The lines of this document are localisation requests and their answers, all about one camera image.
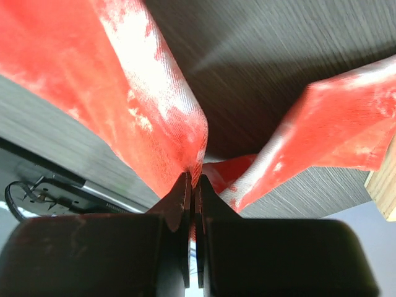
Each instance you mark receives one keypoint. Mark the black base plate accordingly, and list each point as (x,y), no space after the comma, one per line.
(34,186)

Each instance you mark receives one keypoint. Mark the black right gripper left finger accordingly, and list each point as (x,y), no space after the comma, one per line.
(176,211)

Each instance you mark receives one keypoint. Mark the orange tie-dye trousers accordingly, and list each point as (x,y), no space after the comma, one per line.
(107,65)

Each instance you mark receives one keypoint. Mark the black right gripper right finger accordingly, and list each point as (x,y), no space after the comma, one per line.
(219,238)

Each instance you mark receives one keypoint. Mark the wooden clothes rack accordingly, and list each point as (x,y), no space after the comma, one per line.
(380,182)

